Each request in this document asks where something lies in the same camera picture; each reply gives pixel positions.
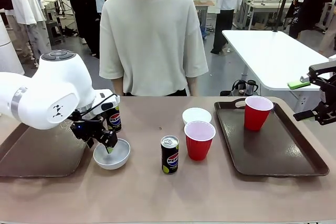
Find grey background workbench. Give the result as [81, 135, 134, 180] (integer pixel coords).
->
[236, 0, 292, 30]

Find white bowl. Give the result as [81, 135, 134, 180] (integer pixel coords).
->
[93, 137, 131, 170]
[182, 107, 212, 125]

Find black stand pole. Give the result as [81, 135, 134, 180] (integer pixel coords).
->
[272, 0, 296, 33]

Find bystander in white coat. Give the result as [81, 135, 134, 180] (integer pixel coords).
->
[211, 0, 247, 56]

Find hanging black printed garment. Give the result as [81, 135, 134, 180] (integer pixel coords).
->
[285, 0, 336, 40]

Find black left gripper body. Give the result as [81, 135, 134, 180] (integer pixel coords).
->
[68, 110, 107, 143]

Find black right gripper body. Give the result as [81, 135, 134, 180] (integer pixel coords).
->
[318, 76, 336, 110]

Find black bag with bottle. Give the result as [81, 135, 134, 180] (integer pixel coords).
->
[219, 79, 261, 97]

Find red plastic cup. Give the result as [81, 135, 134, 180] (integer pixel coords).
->
[184, 121, 216, 161]
[244, 95, 274, 132]

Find black Pepsi can lime accents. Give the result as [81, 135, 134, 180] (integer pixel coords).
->
[161, 135, 180, 175]

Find grey plastic stool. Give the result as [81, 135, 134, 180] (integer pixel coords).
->
[46, 20, 66, 46]

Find dark brown plastic tray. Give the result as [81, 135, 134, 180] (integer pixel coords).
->
[214, 97, 330, 177]
[0, 121, 91, 178]

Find person in cream t-shirt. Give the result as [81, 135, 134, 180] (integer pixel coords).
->
[99, 0, 209, 97]

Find person's left forearm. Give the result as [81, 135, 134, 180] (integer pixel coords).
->
[186, 76, 201, 97]

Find black Pepsi can yellow accents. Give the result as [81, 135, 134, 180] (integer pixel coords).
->
[106, 104, 122, 133]

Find bystander in black trousers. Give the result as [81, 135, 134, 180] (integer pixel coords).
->
[64, 0, 102, 59]

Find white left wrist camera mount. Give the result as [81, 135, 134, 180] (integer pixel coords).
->
[91, 89, 121, 116]

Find person's right forearm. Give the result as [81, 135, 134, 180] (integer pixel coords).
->
[112, 77, 124, 96]

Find white cylindrical robot base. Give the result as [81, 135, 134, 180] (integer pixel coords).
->
[0, 15, 26, 76]

